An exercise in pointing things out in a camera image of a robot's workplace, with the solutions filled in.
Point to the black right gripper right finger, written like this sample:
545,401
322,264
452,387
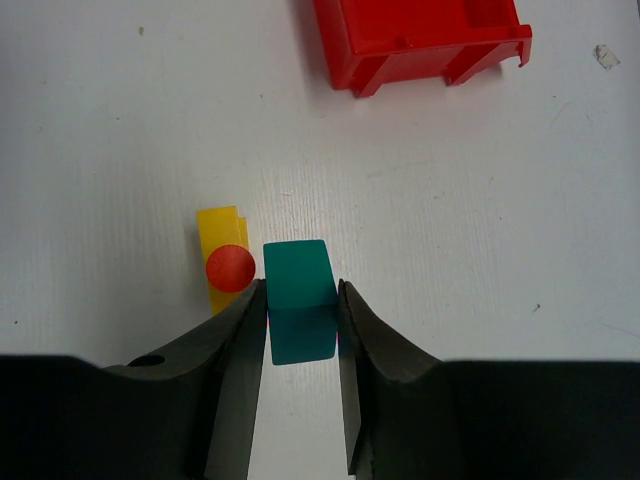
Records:
409,415

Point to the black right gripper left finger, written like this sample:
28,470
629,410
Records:
186,410

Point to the red cylinder block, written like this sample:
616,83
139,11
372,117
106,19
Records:
230,268

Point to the teal house-shaped block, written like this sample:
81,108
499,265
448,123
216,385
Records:
302,301

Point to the yellow long block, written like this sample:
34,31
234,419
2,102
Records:
218,227

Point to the red plastic bin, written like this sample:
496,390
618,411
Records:
371,43

